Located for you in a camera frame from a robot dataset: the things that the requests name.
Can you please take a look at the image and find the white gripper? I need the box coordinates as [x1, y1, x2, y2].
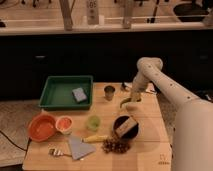
[130, 74, 149, 102]

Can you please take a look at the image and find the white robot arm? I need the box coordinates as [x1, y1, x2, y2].
[130, 57, 213, 171]

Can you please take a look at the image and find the small metal cup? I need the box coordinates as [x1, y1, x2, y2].
[104, 85, 115, 101]

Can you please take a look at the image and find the green plastic cup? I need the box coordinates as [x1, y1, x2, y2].
[86, 115, 101, 131]

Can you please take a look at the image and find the small orange cup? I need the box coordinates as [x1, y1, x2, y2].
[55, 116, 72, 134]

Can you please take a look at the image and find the brown sponge block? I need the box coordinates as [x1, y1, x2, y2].
[114, 115, 139, 139]

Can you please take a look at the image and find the black bowl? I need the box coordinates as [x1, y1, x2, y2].
[112, 115, 140, 141]

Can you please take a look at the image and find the bunch of brown grapes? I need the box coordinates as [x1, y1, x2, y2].
[102, 139, 130, 154]

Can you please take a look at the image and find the grey blue sponge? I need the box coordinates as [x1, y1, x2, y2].
[72, 88, 87, 103]

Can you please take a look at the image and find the green plastic tray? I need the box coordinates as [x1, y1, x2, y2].
[39, 75, 93, 111]

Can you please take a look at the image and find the grey triangular cloth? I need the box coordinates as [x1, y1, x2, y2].
[68, 135, 96, 160]

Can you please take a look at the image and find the orange bowl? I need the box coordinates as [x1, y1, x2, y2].
[28, 114, 56, 142]

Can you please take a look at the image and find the white handled brush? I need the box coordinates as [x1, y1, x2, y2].
[120, 82, 157, 95]

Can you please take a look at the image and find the black cable left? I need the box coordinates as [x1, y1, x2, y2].
[0, 129, 32, 157]

